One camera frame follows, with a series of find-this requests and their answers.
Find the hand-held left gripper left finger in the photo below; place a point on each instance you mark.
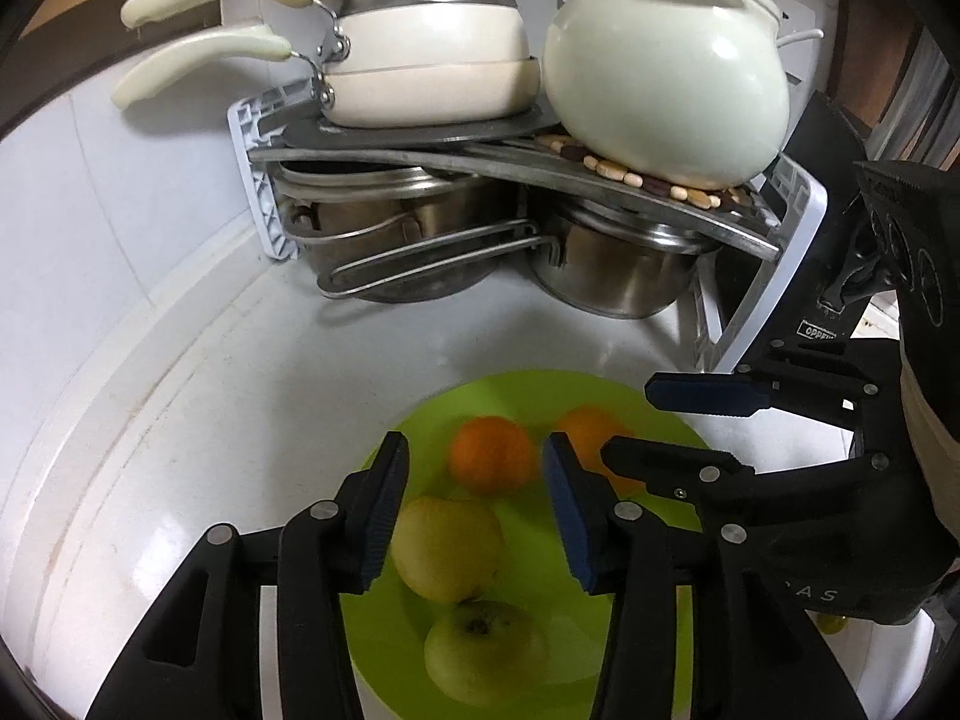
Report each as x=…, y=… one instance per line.
x=382, y=510

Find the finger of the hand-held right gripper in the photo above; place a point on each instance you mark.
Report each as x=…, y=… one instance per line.
x=660, y=463
x=697, y=395

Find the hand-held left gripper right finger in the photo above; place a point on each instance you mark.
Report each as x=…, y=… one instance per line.
x=574, y=517

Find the yellow-green apple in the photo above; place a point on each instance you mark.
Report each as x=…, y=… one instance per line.
x=450, y=547
x=484, y=652

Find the orange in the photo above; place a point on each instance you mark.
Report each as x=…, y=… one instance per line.
x=589, y=427
x=491, y=456

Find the green plate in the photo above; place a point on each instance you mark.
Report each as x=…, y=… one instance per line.
x=517, y=394

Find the green tomato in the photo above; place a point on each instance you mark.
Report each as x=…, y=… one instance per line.
x=831, y=622

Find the steel pot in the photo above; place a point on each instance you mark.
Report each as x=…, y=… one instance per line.
x=622, y=270

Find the black scissors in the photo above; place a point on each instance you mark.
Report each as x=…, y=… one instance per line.
x=851, y=274

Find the wooden bead trivet mat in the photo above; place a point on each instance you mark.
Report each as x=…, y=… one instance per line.
x=637, y=181

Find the black knife block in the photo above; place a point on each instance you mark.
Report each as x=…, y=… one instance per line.
x=821, y=165

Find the white ceramic pot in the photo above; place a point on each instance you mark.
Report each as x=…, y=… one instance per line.
x=660, y=75

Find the corner pot rack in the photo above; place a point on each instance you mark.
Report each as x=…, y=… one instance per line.
x=255, y=127

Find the brown wooden cutting board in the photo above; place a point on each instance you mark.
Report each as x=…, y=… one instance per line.
x=877, y=30

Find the shallow white saucepan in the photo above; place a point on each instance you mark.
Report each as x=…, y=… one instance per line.
x=420, y=94

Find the white saucepan with steel rim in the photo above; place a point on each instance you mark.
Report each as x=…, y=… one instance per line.
x=427, y=30

